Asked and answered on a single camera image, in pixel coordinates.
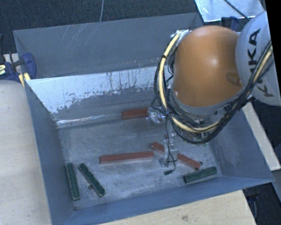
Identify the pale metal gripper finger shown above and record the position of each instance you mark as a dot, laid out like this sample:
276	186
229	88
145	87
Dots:
167	149
174	154

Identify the dark green flat block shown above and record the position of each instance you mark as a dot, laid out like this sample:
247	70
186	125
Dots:
200	174
73	182
91	180

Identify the red-brown flat block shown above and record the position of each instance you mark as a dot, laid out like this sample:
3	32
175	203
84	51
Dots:
188	161
134	113
126	156

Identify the grey metal bin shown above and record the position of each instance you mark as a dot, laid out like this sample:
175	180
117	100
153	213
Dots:
108	48

